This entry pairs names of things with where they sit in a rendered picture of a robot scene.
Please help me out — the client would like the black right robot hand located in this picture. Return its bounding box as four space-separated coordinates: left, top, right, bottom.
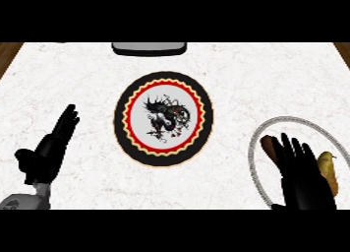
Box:
270 132 338 211

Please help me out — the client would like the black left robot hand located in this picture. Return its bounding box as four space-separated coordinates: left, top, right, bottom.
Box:
14 103 81 186

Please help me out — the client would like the brown sweet potato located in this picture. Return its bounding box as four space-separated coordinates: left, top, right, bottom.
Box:
259 134 282 166

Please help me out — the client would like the white oval placemat grey border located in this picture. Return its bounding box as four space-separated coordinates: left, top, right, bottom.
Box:
247 115 350 211

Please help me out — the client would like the black red dragon plate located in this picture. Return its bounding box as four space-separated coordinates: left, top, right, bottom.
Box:
114 70 216 167

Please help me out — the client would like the yellow pear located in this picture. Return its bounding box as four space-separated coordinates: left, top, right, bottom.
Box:
316 151 340 198

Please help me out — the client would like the grey black appliance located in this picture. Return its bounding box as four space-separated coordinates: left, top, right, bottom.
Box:
111 41 189 57

